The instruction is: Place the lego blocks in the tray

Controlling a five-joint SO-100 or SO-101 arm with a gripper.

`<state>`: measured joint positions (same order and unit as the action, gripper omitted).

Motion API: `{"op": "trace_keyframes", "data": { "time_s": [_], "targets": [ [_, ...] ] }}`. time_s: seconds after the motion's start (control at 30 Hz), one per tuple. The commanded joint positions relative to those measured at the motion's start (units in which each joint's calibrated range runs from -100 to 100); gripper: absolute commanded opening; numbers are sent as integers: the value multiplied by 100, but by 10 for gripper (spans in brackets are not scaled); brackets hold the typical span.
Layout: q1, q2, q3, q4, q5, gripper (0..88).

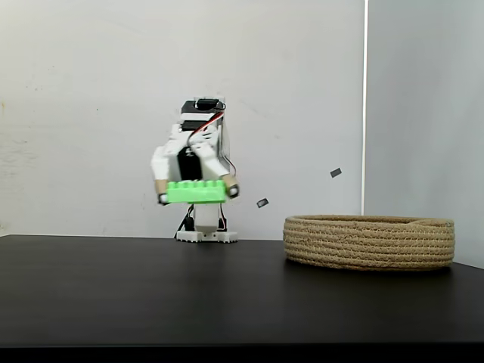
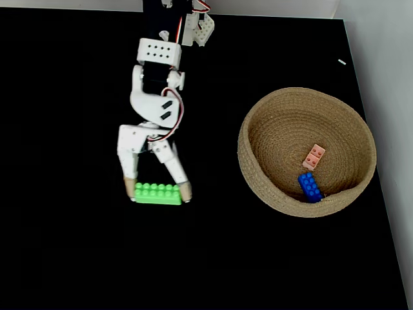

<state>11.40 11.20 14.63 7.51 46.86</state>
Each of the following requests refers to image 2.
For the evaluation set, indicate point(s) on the green lego block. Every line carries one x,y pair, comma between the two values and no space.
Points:
158,193

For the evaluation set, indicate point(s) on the blue lego block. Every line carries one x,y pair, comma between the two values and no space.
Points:
309,188

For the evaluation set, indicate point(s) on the pink lego block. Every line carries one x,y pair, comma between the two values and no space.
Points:
313,157

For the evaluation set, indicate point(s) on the small white tape piece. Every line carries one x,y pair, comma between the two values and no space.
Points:
342,62

